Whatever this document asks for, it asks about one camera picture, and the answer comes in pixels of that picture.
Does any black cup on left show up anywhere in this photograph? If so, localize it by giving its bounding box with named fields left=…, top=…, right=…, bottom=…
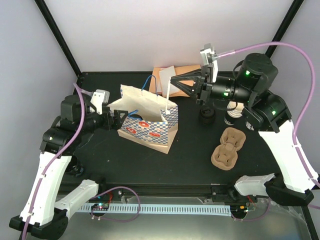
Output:
left=65, top=155, right=84, bottom=177

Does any stack of orange paper bags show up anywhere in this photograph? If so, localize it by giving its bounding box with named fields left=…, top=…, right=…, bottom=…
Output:
left=148, top=64, right=203, bottom=99

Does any stack of paper cups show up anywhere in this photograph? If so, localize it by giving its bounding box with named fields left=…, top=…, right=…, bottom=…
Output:
left=224, top=101, right=244, bottom=126

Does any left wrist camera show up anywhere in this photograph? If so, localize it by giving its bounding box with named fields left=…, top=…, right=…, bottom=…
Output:
left=89, top=89, right=110, bottom=115

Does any white slotted cable duct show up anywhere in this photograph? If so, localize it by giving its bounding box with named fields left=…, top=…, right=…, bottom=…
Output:
left=93, top=203, right=232, bottom=217

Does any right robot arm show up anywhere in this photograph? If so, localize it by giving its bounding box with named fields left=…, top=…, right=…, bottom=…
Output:
left=170, top=53, right=319, bottom=206

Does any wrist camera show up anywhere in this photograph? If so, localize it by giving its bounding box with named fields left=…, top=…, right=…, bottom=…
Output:
left=89, top=89, right=110, bottom=115
left=200, top=43, right=219, bottom=83

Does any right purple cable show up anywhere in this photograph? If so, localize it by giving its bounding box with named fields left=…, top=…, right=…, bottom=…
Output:
left=217, top=41, right=320, bottom=211

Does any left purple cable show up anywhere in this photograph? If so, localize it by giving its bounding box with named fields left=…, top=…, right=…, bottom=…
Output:
left=22, top=82, right=95, bottom=240

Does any brown cardboard cup carrier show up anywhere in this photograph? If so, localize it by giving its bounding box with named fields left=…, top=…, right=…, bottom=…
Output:
left=211, top=127, right=246, bottom=171

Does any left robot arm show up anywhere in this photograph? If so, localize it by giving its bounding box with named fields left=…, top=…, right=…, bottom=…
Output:
left=9, top=92, right=128, bottom=240

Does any blue checkered paper bag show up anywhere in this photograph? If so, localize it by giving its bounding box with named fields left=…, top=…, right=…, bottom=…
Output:
left=108, top=84, right=179, bottom=154

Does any purple cable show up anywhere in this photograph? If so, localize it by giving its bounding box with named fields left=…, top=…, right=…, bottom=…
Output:
left=22, top=82, right=95, bottom=240
left=217, top=41, right=320, bottom=211

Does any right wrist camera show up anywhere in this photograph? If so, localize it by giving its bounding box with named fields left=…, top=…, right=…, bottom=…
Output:
left=200, top=43, right=219, bottom=83

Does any stack of black lids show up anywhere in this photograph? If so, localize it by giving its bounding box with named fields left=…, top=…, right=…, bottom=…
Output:
left=198, top=106, right=216, bottom=125

